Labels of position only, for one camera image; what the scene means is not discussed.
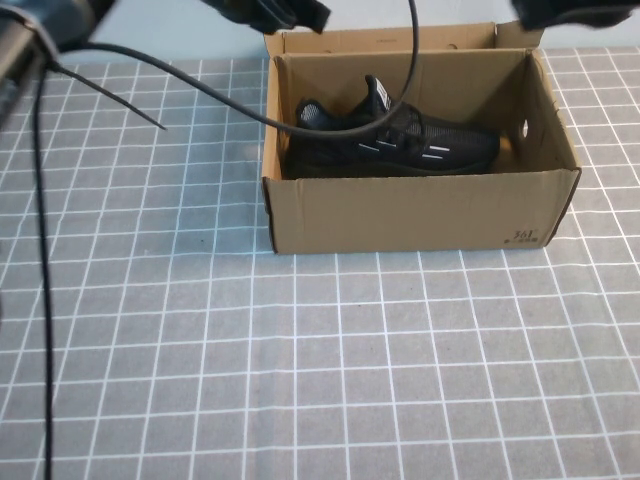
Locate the grey white-grid tablecloth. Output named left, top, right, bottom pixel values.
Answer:
left=0, top=47, right=640, bottom=480

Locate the long black camera cable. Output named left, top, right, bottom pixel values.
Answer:
left=82, top=0, right=421, bottom=139

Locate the thin black cable tie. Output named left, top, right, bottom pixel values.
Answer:
left=52, top=62, right=169, bottom=132

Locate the black knit sneaker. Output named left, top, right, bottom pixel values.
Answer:
left=282, top=74, right=501, bottom=179

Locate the brown cardboard shoe box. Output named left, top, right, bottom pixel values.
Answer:
left=261, top=19, right=584, bottom=256

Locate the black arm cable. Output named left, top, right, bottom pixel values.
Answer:
left=30, top=64, right=55, bottom=480

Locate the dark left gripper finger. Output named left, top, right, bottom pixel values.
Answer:
left=294, top=0, right=334, bottom=35
left=199, top=0, right=298, bottom=35

